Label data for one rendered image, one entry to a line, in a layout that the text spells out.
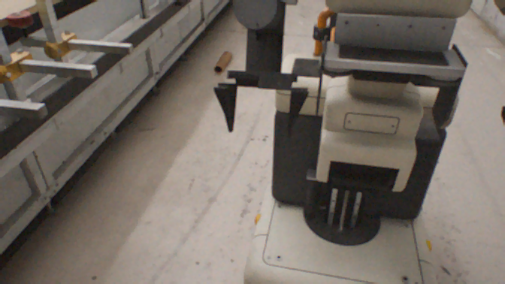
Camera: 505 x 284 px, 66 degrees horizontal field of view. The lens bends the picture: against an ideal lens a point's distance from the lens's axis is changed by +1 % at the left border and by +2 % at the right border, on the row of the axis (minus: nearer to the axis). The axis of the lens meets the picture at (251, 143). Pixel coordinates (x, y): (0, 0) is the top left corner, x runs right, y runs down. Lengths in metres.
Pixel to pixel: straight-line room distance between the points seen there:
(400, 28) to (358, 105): 0.20
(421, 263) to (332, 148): 0.62
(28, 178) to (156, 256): 0.64
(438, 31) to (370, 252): 0.81
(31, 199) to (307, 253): 1.22
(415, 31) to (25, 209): 1.62
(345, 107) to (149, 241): 1.16
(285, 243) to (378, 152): 0.56
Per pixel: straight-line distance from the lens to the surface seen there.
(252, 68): 0.59
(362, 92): 0.95
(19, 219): 1.88
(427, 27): 0.85
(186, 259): 1.71
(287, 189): 1.44
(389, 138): 0.98
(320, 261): 1.35
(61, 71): 1.34
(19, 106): 1.14
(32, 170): 1.88
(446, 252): 1.91
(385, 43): 0.84
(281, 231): 1.42
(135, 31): 2.05
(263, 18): 0.52
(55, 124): 1.63
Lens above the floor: 1.33
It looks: 35 degrees down
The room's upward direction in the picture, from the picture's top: straight up
